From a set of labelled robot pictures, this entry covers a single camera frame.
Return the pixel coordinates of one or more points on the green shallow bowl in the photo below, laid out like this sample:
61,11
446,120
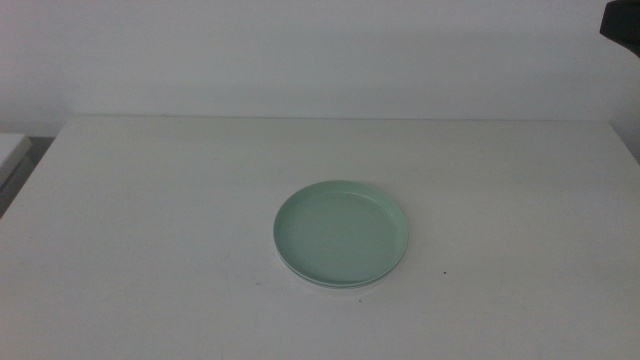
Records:
340,232

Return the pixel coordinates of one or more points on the grey shallow bowl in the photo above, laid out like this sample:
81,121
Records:
350,286

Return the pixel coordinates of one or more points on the white shallow bowl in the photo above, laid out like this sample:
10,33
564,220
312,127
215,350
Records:
350,289

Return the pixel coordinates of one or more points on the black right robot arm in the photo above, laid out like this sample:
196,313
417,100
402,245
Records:
625,22

